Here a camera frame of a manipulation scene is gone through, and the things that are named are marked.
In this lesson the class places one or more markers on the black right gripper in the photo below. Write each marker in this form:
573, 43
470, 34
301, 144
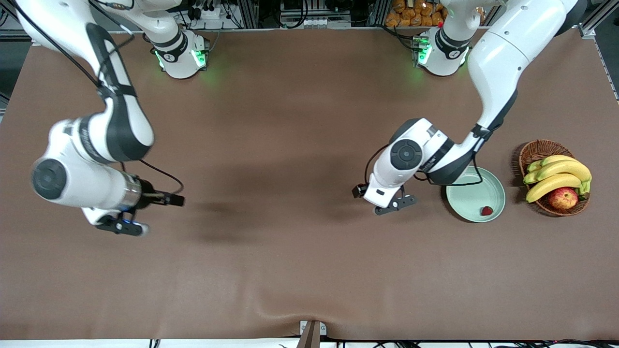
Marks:
148, 194

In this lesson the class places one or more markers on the red strawberry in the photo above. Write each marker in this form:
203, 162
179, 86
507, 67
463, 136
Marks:
486, 210

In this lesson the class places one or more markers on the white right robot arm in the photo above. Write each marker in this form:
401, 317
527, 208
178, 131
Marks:
72, 183

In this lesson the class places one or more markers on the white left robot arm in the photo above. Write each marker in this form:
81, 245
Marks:
498, 53

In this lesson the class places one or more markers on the light green plate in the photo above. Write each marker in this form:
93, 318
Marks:
471, 200

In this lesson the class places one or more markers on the brown table mat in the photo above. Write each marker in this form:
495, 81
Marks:
309, 270

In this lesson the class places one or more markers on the white terminal block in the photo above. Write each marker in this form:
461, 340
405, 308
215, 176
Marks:
319, 22

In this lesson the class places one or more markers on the brown wicker basket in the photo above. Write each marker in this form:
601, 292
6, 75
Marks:
537, 151

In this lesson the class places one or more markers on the bag of orange fruits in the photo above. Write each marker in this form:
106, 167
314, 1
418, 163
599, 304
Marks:
411, 12

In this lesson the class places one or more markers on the white power strip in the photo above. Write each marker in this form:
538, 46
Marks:
210, 13

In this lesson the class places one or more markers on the short greenish yellow banana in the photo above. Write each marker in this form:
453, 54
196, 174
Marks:
556, 159

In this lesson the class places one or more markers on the red apple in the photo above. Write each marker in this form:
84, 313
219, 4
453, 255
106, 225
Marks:
562, 198

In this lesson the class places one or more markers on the metal table edge bracket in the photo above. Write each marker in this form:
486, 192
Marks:
313, 331

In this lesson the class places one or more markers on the aluminium frame post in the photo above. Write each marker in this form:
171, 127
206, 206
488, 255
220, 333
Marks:
250, 12

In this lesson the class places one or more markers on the aluminium frame strut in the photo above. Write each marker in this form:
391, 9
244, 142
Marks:
597, 19
37, 42

